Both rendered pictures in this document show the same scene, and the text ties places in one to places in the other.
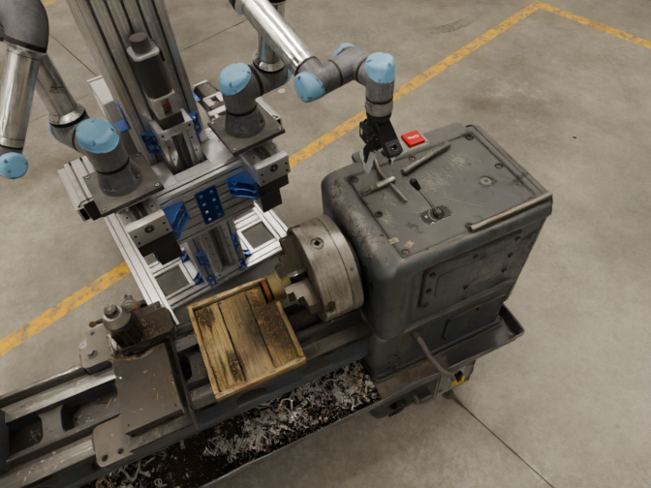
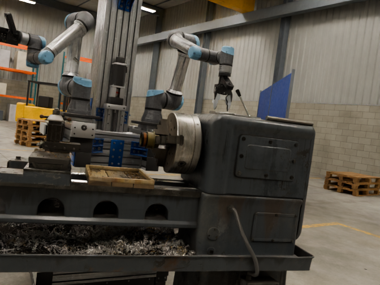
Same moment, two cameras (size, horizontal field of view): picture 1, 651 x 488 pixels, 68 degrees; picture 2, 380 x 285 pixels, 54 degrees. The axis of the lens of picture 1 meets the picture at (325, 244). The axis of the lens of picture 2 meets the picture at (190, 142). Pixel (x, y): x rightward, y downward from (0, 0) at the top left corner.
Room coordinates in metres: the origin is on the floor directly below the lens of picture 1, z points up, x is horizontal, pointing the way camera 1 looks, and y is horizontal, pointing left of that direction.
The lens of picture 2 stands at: (-1.08, -0.10, 1.19)
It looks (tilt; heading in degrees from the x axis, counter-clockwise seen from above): 3 degrees down; 2
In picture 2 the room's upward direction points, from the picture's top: 7 degrees clockwise
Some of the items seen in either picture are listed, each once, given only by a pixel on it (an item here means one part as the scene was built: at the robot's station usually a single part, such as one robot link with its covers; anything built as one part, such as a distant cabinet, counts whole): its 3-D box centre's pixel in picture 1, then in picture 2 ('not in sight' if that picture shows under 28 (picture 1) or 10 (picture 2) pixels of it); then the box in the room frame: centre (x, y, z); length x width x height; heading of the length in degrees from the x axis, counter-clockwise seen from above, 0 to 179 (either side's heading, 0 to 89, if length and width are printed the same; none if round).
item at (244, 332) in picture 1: (244, 334); (117, 176); (0.77, 0.30, 0.89); 0.36 x 0.30 x 0.04; 20
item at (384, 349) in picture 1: (410, 316); (229, 263); (1.02, -0.35, 0.43); 0.60 x 0.48 x 0.86; 110
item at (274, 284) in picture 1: (275, 287); (149, 140); (0.81, 0.16, 1.08); 0.09 x 0.09 x 0.09; 20
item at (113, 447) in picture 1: (133, 378); (38, 168); (0.64, 0.64, 0.90); 0.47 x 0.30 x 0.06; 20
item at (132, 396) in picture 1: (140, 361); (50, 157); (0.67, 0.60, 0.95); 0.43 x 0.17 x 0.05; 20
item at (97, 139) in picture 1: (100, 143); (81, 87); (1.27, 0.70, 1.33); 0.13 x 0.12 x 0.14; 51
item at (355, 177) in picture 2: not in sight; (352, 182); (8.22, -3.89, 0.22); 1.25 x 0.86 x 0.44; 131
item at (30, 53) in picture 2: not in sight; (34, 57); (1.13, 0.95, 1.46); 0.11 x 0.08 x 0.11; 51
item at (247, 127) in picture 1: (242, 114); (152, 115); (1.51, 0.26, 1.21); 0.15 x 0.15 x 0.10
